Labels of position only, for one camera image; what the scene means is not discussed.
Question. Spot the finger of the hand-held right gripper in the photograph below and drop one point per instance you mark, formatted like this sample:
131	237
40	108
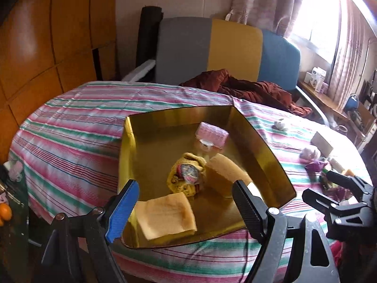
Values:
321	202
344	179

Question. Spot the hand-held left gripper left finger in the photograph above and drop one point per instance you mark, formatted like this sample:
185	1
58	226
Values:
123	212

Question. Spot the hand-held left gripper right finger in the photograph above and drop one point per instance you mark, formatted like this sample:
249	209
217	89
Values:
247	209

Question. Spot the thick yellow sponge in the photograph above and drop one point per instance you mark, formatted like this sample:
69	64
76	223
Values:
223	174
349	172

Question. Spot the purple candy wrapper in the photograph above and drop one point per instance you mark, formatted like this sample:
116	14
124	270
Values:
314	166
340	194

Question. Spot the white tea box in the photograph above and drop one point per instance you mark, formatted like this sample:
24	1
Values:
322	144

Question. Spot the yellow knitted pouch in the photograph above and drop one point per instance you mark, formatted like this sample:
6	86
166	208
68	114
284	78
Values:
179	179

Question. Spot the gold tin box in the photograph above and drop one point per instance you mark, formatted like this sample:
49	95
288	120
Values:
159	150

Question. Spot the pink plastic container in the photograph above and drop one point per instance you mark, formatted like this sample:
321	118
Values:
213	134

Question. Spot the clear green packet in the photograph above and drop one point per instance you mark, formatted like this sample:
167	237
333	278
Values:
325	179

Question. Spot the blue round object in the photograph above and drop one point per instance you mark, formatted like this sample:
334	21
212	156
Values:
352	102

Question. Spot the wooden windowsill shelf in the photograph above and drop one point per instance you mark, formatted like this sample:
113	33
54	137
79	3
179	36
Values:
327	101

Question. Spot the striped tablecloth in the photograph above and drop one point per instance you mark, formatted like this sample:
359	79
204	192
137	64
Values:
73	141

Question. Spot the small pale purple box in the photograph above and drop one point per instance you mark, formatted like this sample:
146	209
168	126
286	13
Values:
324	88

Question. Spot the white carton box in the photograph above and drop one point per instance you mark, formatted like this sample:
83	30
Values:
315	76

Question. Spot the small white object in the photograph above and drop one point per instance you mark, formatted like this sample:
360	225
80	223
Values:
14	169

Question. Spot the orange fruit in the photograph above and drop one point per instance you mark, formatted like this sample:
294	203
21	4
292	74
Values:
4	214

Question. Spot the maroon cloth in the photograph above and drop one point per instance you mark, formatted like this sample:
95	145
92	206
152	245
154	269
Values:
250	90

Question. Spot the pink patterned curtain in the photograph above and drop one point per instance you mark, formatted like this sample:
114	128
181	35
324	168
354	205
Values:
350	50
259	0

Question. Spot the grey yellow blue chair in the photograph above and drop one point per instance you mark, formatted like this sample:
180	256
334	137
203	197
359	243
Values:
235	47

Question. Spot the black roll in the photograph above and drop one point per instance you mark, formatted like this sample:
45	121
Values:
148	35

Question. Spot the wooden wardrobe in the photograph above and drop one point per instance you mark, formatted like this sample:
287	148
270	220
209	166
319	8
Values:
44	35

